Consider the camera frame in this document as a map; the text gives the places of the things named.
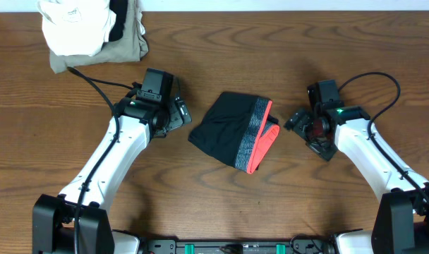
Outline khaki folded garment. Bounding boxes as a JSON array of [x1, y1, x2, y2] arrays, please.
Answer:
[[49, 0, 149, 73]]

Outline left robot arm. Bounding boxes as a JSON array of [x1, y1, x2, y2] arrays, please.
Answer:
[[32, 68, 192, 253]]

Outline black folded garment on pile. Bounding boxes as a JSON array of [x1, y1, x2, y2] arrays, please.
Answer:
[[109, 0, 128, 42]]

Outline white folded garment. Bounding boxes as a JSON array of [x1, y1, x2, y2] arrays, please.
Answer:
[[37, 0, 116, 56]]

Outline black leggings with coral cuffs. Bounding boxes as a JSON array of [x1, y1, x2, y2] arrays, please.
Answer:
[[188, 92, 280, 174]]

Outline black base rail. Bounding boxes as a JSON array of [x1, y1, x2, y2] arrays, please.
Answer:
[[111, 236, 337, 254]]

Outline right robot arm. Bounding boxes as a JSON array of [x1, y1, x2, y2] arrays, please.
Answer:
[[284, 80, 429, 253]]

